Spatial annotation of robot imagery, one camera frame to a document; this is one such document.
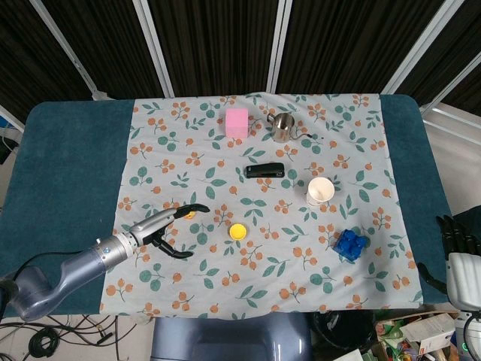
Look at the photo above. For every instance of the robot base body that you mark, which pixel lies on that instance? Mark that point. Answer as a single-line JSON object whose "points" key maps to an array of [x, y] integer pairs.
{"points": [[231, 338]]}

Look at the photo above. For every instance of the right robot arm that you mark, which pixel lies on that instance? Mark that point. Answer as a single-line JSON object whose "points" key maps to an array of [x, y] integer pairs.
{"points": [[466, 286]]}

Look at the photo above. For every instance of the black folding screen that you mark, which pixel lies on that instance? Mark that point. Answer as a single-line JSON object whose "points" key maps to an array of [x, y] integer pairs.
{"points": [[240, 45]]}

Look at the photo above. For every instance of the stainless steel pitcher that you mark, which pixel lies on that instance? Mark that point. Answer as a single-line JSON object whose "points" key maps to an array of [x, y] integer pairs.
{"points": [[282, 127]]}

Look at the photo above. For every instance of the cardboard box with clutter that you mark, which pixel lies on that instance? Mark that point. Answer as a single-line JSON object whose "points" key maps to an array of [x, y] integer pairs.
{"points": [[413, 336]]}

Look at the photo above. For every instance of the floral patterned tablecloth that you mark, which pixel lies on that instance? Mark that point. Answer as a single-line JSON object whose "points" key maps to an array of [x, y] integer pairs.
{"points": [[263, 210]]}

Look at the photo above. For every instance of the white paper cup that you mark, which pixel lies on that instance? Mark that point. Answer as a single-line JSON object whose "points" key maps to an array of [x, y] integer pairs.
{"points": [[319, 191]]}

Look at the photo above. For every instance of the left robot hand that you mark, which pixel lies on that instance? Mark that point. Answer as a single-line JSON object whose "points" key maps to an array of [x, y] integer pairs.
{"points": [[150, 228]]}

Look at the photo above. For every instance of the black stapler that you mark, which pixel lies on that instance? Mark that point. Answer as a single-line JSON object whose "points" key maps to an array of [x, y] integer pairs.
{"points": [[265, 170]]}

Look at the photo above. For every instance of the blue toy building block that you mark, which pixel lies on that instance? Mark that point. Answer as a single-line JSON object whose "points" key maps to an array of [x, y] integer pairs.
{"points": [[351, 244]]}

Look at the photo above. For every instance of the pink foam cube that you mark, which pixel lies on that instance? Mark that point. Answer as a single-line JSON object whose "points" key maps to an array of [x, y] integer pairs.
{"points": [[237, 123]]}

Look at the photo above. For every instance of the yellow toy egg tart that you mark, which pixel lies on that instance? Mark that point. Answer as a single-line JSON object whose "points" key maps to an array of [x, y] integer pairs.
{"points": [[238, 231]]}

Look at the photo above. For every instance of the teal table cover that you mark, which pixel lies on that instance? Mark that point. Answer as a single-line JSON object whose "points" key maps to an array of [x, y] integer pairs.
{"points": [[60, 188]]}

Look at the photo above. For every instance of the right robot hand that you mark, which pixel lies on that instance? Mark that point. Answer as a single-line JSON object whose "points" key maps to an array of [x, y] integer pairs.
{"points": [[456, 240]]}

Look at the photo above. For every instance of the yellow rubber duck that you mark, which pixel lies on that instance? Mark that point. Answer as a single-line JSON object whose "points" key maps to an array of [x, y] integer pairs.
{"points": [[190, 215]]}

